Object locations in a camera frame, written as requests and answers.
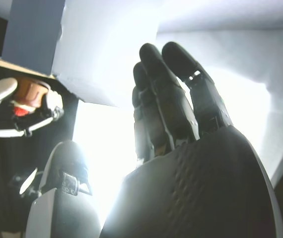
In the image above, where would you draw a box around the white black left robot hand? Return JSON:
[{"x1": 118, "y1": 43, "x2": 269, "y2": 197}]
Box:
[{"x1": 27, "y1": 41, "x2": 283, "y2": 238}]

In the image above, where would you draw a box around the brown chocolate toy cake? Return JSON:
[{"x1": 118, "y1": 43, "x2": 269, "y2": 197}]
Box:
[{"x1": 11, "y1": 78, "x2": 51, "y2": 118}]

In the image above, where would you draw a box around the cardboard box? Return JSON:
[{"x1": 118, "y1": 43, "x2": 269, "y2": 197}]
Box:
[{"x1": 0, "y1": 0, "x2": 158, "y2": 108}]

